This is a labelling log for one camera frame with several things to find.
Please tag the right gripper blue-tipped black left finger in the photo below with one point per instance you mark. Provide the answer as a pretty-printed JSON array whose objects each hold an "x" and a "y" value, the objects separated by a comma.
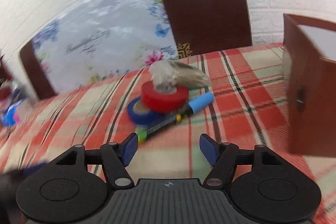
[{"x": 75, "y": 186}]

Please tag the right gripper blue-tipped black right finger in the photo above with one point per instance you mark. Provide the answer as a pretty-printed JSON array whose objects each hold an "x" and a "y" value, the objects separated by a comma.
[{"x": 259, "y": 184}]

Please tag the cotton swabs plastic bag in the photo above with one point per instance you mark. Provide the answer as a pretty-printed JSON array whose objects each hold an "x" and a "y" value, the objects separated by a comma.
[{"x": 170, "y": 73}]

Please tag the blue tape roll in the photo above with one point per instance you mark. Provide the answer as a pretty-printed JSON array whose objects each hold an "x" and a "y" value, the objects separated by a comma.
[{"x": 139, "y": 114}]

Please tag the blue-capped marker pen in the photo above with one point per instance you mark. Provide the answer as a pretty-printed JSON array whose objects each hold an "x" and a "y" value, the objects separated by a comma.
[{"x": 190, "y": 108}]

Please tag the red tape roll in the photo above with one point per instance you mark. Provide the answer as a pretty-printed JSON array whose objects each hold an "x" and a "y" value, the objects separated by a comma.
[{"x": 163, "y": 102}]

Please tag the brown cardboard storage box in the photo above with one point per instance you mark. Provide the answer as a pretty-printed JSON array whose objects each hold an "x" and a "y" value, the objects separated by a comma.
[{"x": 309, "y": 74}]

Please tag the floral pillow in plastic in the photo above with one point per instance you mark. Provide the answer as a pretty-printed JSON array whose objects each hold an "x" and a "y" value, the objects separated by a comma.
[{"x": 100, "y": 39}]

